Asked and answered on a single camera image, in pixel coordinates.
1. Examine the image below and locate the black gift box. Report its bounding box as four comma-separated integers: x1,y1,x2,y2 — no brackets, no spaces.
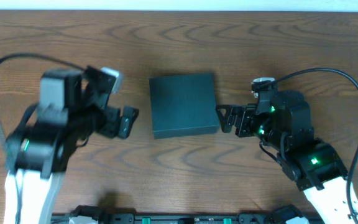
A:
149,73,220,139

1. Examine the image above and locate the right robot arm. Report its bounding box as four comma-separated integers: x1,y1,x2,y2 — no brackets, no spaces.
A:
216,90,358,223

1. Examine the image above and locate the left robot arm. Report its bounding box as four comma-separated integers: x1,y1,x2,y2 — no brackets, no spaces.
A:
4,66,139,223

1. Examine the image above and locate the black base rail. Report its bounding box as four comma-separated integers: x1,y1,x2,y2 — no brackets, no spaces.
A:
49,205,323,224

